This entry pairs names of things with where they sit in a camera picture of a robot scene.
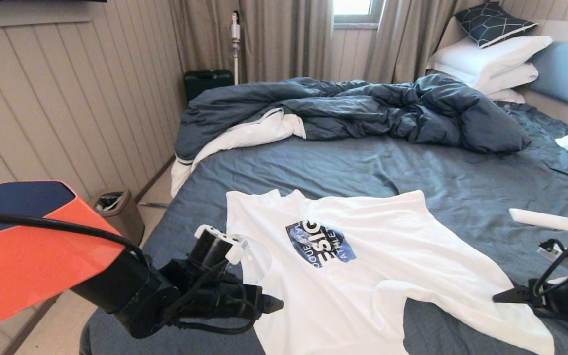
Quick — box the white t-shirt blue print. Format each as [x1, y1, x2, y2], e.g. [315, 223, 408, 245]
[225, 189, 556, 355]

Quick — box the brown trash bin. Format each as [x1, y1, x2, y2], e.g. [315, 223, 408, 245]
[89, 189, 146, 245]

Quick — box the blue bed with headboard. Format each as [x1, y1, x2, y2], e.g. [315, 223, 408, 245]
[79, 102, 568, 355]

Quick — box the dark blue crumpled duvet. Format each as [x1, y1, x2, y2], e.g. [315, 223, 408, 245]
[171, 75, 532, 199]

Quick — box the black suitcase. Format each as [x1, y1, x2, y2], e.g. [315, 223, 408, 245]
[184, 69, 235, 103]

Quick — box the white stick vacuum cleaner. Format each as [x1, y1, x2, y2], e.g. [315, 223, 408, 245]
[231, 10, 242, 86]

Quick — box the beige curtain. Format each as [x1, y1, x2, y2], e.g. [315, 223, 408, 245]
[168, 0, 334, 86]
[363, 0, 468, 86]

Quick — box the dark patterned pillow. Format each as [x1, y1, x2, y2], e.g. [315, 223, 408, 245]
[454, 2, 538, 50]

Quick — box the window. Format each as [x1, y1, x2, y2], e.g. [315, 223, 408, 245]
[332, 0, 386, 27]

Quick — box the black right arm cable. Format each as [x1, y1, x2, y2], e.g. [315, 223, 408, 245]
[533, 231, 568, 332]

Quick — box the beige bed headboard frame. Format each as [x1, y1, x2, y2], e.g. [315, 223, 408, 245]
[521, 21, 568, 134]

